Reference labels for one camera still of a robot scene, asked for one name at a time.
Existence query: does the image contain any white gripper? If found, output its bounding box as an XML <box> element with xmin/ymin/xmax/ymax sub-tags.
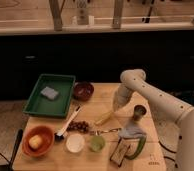
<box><xmin>111</xmin><ymin>84</ymin><xmax>133</xmax><ymax>116</ymax></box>

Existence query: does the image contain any yellow banana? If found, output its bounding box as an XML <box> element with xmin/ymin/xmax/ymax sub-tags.
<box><xmin>94</xmin><ymin>111</ymin><xmax>113</xmax><ymax>125</ymax></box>

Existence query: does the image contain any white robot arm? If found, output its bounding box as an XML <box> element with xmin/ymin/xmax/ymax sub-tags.
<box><xmin>113</xmin><ymin>69</ymin><xmax>194</xmax><ymax>171</ymax></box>

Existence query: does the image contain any metal spoon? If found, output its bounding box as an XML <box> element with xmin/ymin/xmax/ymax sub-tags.
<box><xmin>89</xmin><ymin>128</ymin><xmax>121</xmax><ymax>135</ymax></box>

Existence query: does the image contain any blue grey cloth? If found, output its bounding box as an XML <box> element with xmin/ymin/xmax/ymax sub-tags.
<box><xmin>118</xmin><ymin>121</ymin><xmax>146</xmax><ymax>139</ymax></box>

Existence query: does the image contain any metal cup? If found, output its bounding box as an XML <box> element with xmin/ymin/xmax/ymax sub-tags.
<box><xmin>133</xmin><ymin>105</ymin><xmax>147</xmax><ymax>121</ymax></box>

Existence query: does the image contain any green small cup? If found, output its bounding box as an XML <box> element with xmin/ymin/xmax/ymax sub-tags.
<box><xmin>90</xmin><ymin>135</ymin><xmax>105</xmax><ymax>152</ymax></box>

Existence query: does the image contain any bunch of dark grapes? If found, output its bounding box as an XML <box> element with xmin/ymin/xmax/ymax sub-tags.
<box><xmin>67</xmin><ymin>121</ymin><xmax>89</xmax><ymax>133</ymax></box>

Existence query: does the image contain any dark red bowl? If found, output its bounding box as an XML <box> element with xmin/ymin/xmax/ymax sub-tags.
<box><xmin>73</xmin><ymin>82</ymin><xmax>94</xmax><ymax>101</ymax></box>

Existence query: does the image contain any white small bowl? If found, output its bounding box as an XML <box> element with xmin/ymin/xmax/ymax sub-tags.
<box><xmin>66</xmin><ymin>134</ymin><xmax>85</xmax><ymax>153</ymax></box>

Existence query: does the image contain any blue sponge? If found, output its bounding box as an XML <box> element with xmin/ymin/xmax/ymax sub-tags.
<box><xmin>41</xmin><ymin>87</ymin><xmax>59</xmax><ymax>100</ymax></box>

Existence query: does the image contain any orange bowl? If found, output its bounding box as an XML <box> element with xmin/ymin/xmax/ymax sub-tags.
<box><xmin>22</xmin><ymin>125</ymin><xmax>54</xmax><ymax>157</ymax></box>

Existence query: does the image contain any green plastic tray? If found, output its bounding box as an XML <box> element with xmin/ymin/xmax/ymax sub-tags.
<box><xmin>23</xmin><ymin>74</ymin><xmax>76</xmax><ymax>118</ymax></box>

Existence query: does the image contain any yellow fruit in bowl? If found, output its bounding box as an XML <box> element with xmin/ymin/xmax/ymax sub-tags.
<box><xmin>29</xmin><ymin>135</ymin><xmax>43</xmax><ymax>150</ymax></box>

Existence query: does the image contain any black cable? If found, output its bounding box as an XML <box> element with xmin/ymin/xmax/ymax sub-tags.
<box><xmin>158</xmin><ymin>139</ymin><xmax>178</xmax><ymax>164</ymax></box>

